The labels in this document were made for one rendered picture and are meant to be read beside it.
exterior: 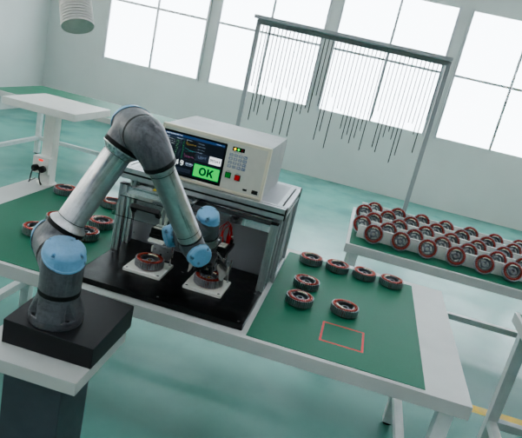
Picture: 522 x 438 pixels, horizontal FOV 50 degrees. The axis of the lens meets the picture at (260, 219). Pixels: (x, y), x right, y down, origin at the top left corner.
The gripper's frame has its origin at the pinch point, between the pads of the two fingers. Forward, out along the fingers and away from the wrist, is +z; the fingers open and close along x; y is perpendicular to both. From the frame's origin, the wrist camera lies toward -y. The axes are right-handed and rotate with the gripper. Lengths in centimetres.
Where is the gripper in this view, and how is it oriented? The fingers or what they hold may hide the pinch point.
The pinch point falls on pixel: (208, 273)
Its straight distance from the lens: 214.4
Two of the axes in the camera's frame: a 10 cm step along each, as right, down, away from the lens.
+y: -2.8, 6.8, -6.8
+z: -0.9, 6.9, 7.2
